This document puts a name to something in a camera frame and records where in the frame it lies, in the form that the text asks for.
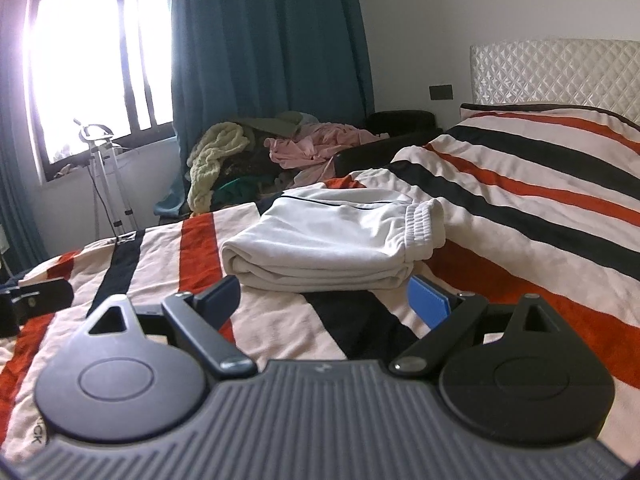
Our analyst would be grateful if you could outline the blue cloth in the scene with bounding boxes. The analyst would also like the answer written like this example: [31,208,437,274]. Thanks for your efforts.
[151,180,195,219]

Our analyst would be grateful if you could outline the white quilted headboard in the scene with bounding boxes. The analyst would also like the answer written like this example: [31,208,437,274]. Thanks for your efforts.
[468,36,640,127]

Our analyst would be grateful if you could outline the green garment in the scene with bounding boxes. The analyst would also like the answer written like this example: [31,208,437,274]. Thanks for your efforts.
[214,177,262,207]

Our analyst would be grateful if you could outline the wide teal curtain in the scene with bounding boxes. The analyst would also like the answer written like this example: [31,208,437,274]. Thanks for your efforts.
[164,0,377,213]

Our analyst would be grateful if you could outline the garment steamer stand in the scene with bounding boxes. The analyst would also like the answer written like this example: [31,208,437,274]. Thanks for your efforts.
[71,117,140,240]

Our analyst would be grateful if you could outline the pink garment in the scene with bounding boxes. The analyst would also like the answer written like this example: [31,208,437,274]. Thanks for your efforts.
[264,122,392,172]

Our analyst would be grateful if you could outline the dark armchair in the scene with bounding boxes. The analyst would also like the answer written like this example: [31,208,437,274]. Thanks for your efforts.
[331,109,447,182]

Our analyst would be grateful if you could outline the window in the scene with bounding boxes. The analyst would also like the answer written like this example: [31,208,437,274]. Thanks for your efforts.
[21,0,177,184]

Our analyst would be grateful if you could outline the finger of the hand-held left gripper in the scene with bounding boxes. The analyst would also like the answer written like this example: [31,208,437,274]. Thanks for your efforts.
[15,280,75,320]

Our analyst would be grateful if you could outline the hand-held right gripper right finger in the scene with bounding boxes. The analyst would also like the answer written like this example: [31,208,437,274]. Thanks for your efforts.
[390,274,556,378]

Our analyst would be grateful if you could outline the narrow teal curtain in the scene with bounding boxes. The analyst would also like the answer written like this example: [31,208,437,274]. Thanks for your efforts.
[0,0,49,277]

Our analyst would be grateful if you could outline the dark brown patterned garment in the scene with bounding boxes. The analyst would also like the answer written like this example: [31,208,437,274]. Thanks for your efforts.
[220,130,283,188]

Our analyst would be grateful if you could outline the white pants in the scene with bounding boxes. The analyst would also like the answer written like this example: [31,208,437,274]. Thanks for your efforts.
[220,182,447,294]

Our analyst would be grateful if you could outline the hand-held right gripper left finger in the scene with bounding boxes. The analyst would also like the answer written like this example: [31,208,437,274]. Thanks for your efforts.
[85,275,259,382]

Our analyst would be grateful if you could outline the olive garment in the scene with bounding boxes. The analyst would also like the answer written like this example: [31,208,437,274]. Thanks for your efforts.
[239,111,313,137]

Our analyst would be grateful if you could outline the yellow-green knit garment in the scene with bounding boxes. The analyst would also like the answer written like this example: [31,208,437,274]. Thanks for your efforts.
[186,121,252,214]

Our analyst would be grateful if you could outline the striped blanket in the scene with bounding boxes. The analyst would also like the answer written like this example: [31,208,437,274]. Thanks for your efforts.
[0,102,640,463]

